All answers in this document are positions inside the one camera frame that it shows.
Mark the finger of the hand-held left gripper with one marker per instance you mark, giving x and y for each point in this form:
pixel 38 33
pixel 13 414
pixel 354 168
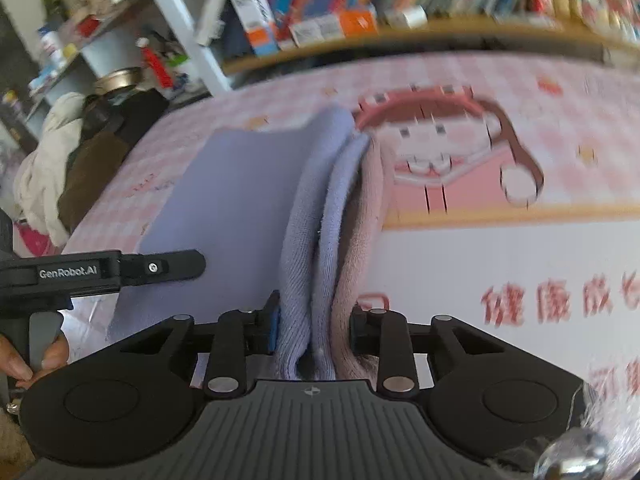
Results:
pixel 160 266

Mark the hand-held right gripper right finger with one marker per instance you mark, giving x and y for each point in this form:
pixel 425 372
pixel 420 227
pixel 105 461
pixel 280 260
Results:
pixel 354 332

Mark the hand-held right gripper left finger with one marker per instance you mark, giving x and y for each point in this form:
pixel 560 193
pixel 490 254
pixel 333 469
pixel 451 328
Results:
pixel 273 332

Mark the purple and pink sweater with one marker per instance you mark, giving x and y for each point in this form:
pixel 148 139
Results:
pixel 235 200

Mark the person's left hand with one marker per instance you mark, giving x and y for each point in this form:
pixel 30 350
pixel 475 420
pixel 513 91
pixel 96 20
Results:
pixel 52 357

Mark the white jacket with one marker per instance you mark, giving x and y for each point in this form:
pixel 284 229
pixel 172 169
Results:
pixel 45 175

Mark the round golden bowl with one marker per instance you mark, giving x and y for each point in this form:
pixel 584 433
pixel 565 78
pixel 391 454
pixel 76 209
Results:
pixel 117 80

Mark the white tub with green lid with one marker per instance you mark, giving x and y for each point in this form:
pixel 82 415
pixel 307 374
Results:
pixel 179 72

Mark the pink checked printed tablecloth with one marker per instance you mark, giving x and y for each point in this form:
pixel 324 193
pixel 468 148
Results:
pixel 500 160

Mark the tall orange and white box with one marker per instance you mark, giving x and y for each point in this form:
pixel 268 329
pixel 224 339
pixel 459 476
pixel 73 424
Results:
pixel 257 20

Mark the thick white book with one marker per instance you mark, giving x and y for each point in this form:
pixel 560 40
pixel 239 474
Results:
pixel 217 0

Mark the flat orange and white box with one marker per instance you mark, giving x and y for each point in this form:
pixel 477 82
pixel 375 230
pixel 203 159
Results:
pixel 335 25

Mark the wooden bookshelf board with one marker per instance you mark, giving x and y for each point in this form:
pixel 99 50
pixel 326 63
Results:
pixel 450 35

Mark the small white box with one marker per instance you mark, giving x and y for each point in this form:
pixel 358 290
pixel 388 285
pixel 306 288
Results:
pixel 407 16

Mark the white shelf post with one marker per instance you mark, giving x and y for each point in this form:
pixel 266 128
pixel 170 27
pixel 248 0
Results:
pixel 185 25

